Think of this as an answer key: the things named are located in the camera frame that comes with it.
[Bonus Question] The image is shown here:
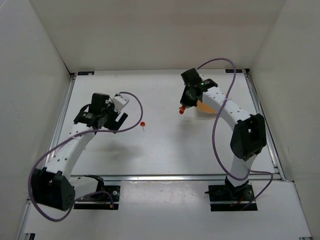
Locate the red-orange fake fruit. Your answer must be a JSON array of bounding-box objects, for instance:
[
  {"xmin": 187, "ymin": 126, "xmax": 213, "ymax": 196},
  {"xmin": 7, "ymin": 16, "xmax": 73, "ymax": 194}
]
[{"xmin": 179, "ymin": 106, "xmax": 186, "ymax": 115}]

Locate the small red fake fruit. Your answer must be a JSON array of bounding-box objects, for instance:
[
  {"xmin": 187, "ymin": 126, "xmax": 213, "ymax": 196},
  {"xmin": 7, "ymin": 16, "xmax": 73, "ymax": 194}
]
[{"xmin": 140, "ymin": 121, "xmax": 146, "ymax": 131}]

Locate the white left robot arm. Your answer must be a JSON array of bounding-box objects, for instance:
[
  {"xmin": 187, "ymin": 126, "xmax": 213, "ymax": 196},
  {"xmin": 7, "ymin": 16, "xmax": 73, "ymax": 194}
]
[{"xmin": 28, "ymin": 93, "xmax": 129, "ymax": 211}]

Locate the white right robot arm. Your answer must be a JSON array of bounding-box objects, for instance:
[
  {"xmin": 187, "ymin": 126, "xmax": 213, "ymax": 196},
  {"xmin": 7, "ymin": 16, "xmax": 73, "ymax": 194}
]
[{"xmin": 180, "ymin": 68, "xmax": 267, "ymax": 195}]

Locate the orange woven fruit bowl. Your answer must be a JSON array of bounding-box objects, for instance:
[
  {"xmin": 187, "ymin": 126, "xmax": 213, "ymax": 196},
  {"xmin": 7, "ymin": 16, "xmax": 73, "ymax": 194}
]
[{"xmin": 196, "ymin": 100, "xmax": 216, "ymax": 114}]

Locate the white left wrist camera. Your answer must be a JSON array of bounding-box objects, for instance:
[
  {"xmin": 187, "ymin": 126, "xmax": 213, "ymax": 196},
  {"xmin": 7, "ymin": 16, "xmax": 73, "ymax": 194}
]
[{"xmin": 111, "ymin": 93, "xmax": 130, "ymax": 113}]

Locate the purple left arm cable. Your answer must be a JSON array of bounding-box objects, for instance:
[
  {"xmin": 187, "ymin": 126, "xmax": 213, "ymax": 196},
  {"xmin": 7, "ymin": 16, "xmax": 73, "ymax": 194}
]
[{"xmin": 27, "ymin": 91, "xmax": 144, "ymax": 223}]

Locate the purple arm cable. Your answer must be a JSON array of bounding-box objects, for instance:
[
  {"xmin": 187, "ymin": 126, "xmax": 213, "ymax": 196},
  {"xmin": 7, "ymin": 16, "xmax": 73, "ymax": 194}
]
[
  {"xmin": 27, "ymin": 91, "xmax": 144, "ymax": 223},
  {"xmin": 196, "ymin": 58, "xmax": 274, "ymax": 211}
]

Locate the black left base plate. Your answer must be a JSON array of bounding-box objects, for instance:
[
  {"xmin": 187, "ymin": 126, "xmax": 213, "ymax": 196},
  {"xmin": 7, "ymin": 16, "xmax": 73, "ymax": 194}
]
[{"xmin": 73, "ymin": 185, "xmax": 121, "ymax": 211}]

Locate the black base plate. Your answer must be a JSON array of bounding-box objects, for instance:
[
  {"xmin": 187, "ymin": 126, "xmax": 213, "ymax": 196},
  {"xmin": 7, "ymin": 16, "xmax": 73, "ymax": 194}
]
[
  {"xmin": 73, "ymin": 185, "xmax": 121, "ymax": 211},
  {"xmin": 205, "ymin": 184, "xmax": 258, "ymax": 212}
]

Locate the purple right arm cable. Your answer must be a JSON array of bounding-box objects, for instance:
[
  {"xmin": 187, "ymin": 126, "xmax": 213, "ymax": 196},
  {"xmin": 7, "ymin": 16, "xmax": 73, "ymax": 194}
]
[{"xmin": 196, "ymin": 58, "xmax": 274, "ymax": 211}]

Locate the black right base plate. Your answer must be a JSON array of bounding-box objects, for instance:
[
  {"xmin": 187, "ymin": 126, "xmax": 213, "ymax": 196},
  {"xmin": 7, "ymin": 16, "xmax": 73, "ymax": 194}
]
[{"xmin": 205, "ymin": 184, "xmax": 258, "ymax": 212}]

